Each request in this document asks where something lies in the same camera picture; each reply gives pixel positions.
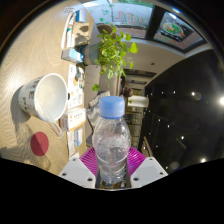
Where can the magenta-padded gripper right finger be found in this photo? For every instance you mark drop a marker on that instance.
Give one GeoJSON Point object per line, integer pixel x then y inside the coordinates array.
{"type": "Point", "coordinates": [136, 161]}

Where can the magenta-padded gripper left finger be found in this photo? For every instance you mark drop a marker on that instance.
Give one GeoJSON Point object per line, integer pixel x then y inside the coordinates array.
{"type": "Point", "coordinates": [88, 163]}

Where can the clear water bottle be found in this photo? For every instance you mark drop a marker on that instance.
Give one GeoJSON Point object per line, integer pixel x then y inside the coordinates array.
{"type": "Point", "coordinates": [111, 146]}

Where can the white paper leaflets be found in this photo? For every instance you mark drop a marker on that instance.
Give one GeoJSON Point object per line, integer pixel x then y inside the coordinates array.
{"type": "Point", "coordinates": [71, 143]}

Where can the small blue and white pack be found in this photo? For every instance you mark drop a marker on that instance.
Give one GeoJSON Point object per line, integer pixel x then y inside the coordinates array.
{"type": "Point", "coordinates": [79, 136]}

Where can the white and orange tissue box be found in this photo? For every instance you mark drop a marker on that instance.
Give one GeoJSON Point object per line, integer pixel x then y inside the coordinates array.
{"type": "Point", "coordinates": [72, 119]}

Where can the grey chevron cushion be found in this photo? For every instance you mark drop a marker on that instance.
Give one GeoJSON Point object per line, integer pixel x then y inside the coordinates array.
{"type": "Point", "coordinates": [93, 111]}

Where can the flat round red coaster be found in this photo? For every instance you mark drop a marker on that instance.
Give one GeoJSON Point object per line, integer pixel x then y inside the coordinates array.
{"type": "Point", "coordinates": [39, 144]}

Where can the white round column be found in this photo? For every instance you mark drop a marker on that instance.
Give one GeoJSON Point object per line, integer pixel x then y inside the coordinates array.
{"type": "Point", "coordinates": [139, 101]}

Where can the person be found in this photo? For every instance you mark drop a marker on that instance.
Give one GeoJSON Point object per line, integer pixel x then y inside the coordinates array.
{"type": "Point", "coordinates": [126, 90]}

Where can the white printed mug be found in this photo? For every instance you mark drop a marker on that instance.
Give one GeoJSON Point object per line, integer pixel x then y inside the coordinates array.
{"type": "Point", "coordinates": [50, 96]}

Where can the colourful printed leaflet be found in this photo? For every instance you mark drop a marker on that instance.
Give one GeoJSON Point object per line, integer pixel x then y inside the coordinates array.
{"type": "Point", "coordinates": [76, 86]}

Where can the grey curved sofa bench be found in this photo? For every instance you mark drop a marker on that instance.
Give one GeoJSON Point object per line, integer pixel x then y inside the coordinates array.
{"type": "Point", "coordinates": [93, 75]}

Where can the group of ceiling lights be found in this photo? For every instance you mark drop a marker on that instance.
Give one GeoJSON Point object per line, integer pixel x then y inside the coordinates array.
{"type": "Point", "coordinates": [222, 100]}

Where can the light blue tissue pack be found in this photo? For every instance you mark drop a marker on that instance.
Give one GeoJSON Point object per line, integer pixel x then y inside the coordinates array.
{"type": "Point", "coordinates": [72, 55]}

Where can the green potted plant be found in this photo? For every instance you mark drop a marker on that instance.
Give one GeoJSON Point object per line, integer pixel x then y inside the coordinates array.
{"type": "Point", "coordinates": [111, 53]}

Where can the brown wooden stand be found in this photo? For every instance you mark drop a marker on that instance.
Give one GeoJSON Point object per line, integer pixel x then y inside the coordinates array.
{"type": "Point", "coordinates": [80, 33]}

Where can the window with painted decals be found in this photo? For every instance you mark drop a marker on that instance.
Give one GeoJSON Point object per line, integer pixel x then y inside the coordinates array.
{"type": "Point", "coordinates": [133, 16]}

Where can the small blue box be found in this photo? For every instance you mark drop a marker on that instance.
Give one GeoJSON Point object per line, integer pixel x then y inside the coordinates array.
{"type": "Point", "coordinates": [80, 16]}

